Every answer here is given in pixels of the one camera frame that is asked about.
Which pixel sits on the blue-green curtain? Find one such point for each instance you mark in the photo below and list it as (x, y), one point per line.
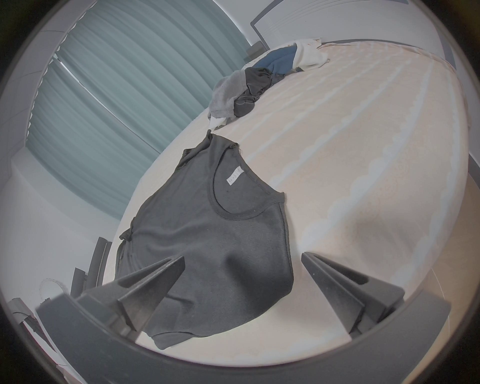
(86, 142)
(150, 56)

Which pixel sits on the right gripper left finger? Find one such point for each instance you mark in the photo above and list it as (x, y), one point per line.
(150, 288)

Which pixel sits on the black shirt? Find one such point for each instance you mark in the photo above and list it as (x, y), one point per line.
(210, 243)

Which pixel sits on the grey bedside table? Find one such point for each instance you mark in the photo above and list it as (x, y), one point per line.
(258, 50)

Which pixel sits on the pile of clothes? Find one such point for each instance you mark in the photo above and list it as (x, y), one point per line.
(225, 90)

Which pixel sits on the bed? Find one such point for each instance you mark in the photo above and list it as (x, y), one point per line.
(356, 150)

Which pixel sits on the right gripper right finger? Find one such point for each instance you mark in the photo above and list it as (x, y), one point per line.
(337, 296)

